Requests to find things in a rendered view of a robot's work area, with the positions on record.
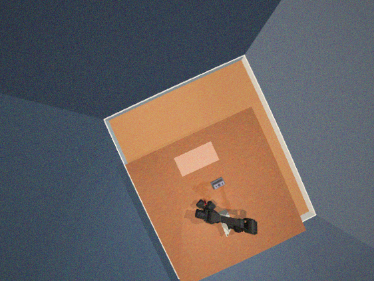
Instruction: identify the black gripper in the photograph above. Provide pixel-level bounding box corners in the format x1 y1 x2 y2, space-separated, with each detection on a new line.
196 199 210 211

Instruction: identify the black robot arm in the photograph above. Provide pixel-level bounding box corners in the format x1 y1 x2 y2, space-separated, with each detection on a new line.
195 201 258 235

